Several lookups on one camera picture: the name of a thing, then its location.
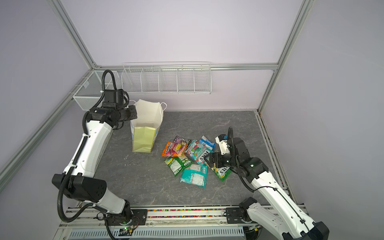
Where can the left gripper body, black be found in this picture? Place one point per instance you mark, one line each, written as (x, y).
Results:
(129, 114)

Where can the right gripper body, black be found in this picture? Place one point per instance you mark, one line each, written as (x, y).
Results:
(221, 161)

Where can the paper bag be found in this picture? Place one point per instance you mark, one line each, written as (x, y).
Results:
(146, 127)

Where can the green snack bag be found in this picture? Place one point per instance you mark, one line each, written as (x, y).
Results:
(178, 164)

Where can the orange Fox's candy bag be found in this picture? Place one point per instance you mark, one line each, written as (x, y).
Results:
(174, 149)

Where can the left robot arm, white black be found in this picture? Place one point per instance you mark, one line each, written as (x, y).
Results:
(78, 180)

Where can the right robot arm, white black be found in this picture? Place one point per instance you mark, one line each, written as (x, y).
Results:
(291, 222)

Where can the yellow green Fox's bag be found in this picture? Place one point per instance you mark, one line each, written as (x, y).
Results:
(222, 173)

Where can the teal Fox's mint bag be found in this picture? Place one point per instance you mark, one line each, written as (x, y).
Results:
(196, 152)

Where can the teal white candy bag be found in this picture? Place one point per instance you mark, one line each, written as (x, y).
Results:
(195, 175)

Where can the blue snack packet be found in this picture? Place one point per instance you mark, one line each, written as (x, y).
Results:
(207, 143)

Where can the purple M&M's packet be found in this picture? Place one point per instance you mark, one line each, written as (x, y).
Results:
(179, 139)

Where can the white mesh basket, small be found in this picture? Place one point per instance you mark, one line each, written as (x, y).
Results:
(90, 91)

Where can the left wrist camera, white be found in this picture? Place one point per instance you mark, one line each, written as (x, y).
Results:
(132, 103)

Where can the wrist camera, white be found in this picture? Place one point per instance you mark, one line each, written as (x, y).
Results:
(221, 141)
(132, 103)

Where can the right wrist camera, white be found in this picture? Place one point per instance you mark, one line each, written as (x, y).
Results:
(221, 141)

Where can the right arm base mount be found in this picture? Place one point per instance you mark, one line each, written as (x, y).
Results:
(235, 215)

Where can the white wire basket, long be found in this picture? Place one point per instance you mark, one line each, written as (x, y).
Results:
(167, 77)

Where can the white vented cable duct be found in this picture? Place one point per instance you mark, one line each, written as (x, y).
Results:
(157, 233)

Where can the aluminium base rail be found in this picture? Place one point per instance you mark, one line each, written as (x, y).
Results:
(204, 216)

